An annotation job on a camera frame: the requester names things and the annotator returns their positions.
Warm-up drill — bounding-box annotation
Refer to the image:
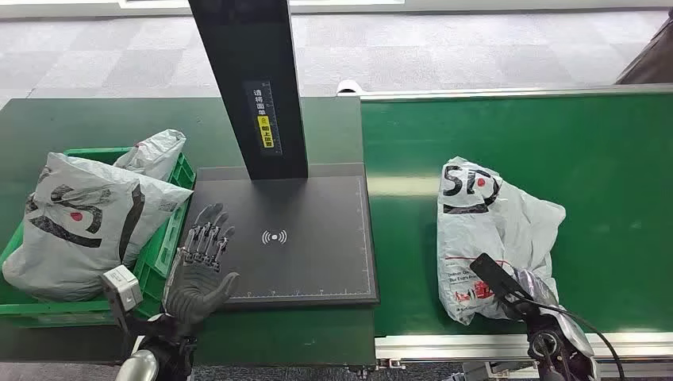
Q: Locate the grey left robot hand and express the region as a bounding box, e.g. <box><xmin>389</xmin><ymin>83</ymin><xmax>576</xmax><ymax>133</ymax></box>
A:
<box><xmin>163</xmin><ymin>202</ymin><xmax>241</xmax><ymax>326</ymax></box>

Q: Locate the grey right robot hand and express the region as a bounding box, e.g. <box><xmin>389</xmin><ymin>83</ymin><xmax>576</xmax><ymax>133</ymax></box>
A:
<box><xmin>513</xmin><ymin>267</ymin><xmax>560</xmax><ymax>314</ymax></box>

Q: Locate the grey red-print mailer bag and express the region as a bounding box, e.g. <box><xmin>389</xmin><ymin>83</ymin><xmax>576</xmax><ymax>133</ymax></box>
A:
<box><xmin>436</xmin><ymin>156</ymin><xmax>567</xmax><ymax>326</ymax></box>

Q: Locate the green conveyor belt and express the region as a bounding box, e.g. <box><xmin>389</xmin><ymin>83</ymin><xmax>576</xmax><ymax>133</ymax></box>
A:
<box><xmin>360</xmin><ymin>93</ymin><xmax>673</xmax><ymax>337</ymax></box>

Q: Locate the white conveyor roller end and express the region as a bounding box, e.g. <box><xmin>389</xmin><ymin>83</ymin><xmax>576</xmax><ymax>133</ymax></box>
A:
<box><xmin>336</xmin><ymin>79</ymin><xmax>363</xmax><ymax>98</ymax></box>

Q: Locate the green plastic crate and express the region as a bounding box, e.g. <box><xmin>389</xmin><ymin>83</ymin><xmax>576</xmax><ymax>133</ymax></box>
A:
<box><xmin>0</xmin><ymin>146</ymin><xmax>197</xmax><ymax>329</ymax></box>

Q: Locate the black scanner platform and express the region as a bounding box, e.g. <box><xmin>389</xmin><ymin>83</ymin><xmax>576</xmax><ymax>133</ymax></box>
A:
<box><xmin>179</xmin><ymin>163</ymin><xmax>381</xmax><ymax>310</ymax></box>

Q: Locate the small grey mailer bag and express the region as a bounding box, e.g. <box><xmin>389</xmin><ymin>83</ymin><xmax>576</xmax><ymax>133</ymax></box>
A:
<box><xmin>113</xmin><ymin>129</ymin><xmax>187</xmax><ymax>183</ymax></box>

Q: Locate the large grey logo mailer bag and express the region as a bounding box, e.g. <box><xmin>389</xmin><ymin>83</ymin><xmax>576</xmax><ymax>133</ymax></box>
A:
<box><xmin>1</xmin><ymin>152</ymin><xmax>194</xmax><ymax>303</ymax></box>

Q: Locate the black yellow ruler label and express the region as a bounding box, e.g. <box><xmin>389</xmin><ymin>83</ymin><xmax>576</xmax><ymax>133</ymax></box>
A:
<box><xmin>242</xmin><ymin>79</ymin><xmax>284</xmax><ymax>157</ymax></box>

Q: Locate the black scanner column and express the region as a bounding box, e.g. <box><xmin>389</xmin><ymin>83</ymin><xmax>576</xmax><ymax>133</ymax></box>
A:
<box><xmin>187</xmin><ymin>0</ymin><xmax>310</xmax><ymax>182</ymax></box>

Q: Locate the person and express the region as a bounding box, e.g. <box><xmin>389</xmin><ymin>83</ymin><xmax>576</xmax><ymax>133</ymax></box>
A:
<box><xmin>615</xmin><ymin>10</ymin><xmax>673</xmax><ymax>85</ymax></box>

